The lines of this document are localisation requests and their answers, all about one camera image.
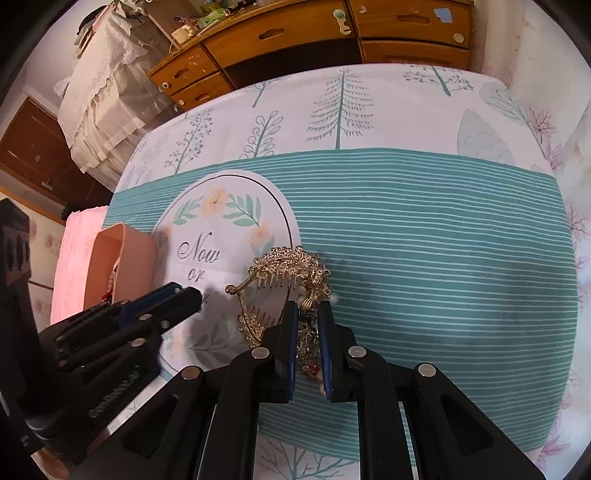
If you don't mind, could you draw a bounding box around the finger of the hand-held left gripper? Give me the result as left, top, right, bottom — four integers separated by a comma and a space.
39, 282, 184, 344
55, 286, 205, 371

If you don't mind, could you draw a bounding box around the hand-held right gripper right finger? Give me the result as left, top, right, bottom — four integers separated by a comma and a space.
316, 300, 548, 480

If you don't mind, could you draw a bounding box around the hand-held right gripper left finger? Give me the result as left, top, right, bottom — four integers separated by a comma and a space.
69, 300, 299, 480

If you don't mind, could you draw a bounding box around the pink box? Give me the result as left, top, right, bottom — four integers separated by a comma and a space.
83, 223, 158, 315

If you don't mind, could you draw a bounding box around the gold hair comb with dangles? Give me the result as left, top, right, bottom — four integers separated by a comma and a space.
225, 282, 325, 398

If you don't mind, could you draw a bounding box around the pink blanket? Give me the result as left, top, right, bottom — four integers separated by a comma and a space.
50, 205, 110, 325

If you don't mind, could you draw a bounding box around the brown wooden door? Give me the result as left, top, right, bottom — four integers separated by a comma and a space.
0, 96, 112, 209

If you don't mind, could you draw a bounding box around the white lace cover cloth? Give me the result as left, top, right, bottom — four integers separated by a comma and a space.
54, 4, 180, 193

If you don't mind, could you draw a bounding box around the small wooden desk drawer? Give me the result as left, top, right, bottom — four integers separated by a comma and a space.
149, 46, 223, 92
170, 71, 234, 112

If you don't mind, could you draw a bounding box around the wide wooden desk drawer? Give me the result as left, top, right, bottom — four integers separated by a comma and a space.
202, 9, 352, 71

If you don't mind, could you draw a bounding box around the wooden desk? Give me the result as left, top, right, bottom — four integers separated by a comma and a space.
148, 0, 476, 112

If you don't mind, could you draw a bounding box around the green box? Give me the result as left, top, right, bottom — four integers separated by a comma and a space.
198, 8, 232, 29

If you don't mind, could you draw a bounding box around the shallow wooden desk drawer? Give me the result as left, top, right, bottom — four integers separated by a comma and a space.
360, 40, 472, 71

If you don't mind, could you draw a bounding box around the wooden drawer with blue sticker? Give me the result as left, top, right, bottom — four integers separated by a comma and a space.
348, 0, 474, 48

